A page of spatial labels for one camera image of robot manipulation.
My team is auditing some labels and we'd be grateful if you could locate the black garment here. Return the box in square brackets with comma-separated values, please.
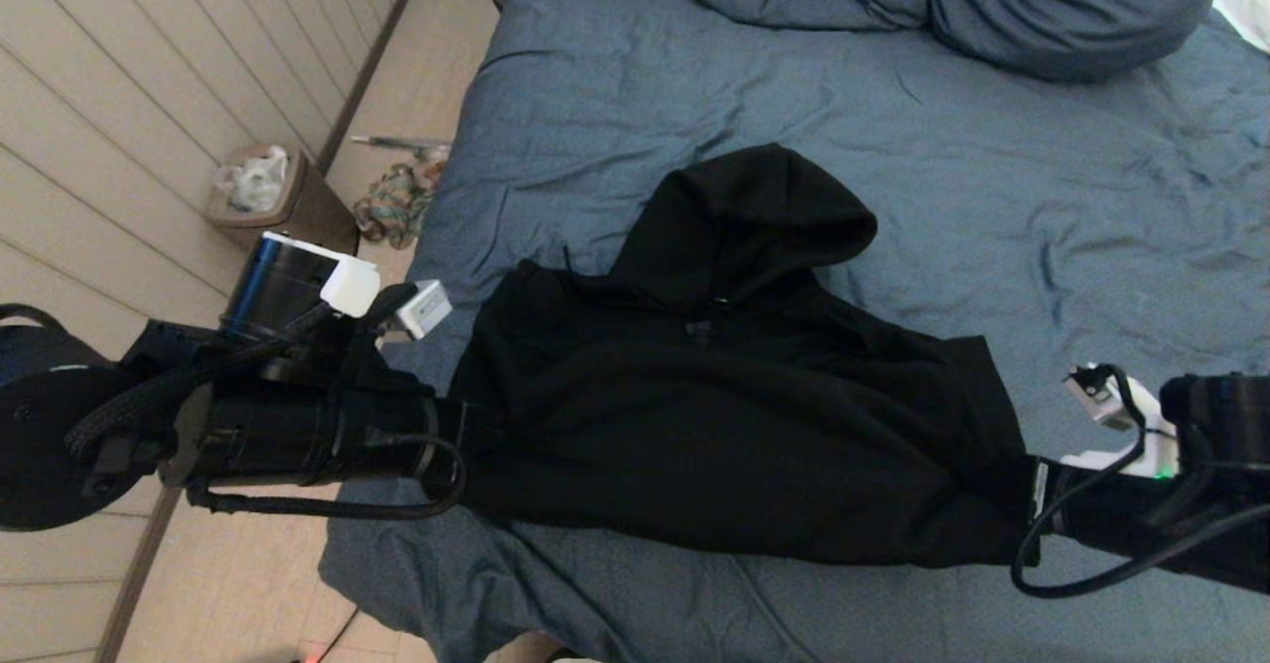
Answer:
[446, 143, 1043, 569]

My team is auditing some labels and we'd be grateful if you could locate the colourful rag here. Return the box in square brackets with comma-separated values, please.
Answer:
[354, 162, 438, 250]

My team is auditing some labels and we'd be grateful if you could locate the brown trash bin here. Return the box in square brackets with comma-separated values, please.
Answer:
[206, 143, 360, 257]

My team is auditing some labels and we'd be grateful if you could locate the clear plastic bin bag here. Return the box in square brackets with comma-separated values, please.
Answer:
[216, 145, 291, 213]

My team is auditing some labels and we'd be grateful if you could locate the blue bed sheet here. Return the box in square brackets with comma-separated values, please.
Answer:
[319, 0, 1270, 663]

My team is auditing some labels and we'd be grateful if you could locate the blue pillow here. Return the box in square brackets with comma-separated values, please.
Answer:
[928, 0, 1241, 83]

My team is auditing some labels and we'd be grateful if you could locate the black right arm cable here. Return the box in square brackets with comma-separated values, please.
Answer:
[1010, 365, 1270, 599]

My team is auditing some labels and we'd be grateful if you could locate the thin black left camera cable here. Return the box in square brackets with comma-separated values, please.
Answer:
[184, 430, 467, 522]

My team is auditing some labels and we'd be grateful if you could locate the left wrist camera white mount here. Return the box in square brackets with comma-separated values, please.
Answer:
[220, 231, 454, 386]

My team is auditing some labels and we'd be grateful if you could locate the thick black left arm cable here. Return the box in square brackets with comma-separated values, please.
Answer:
[64, 301, 333, 456]

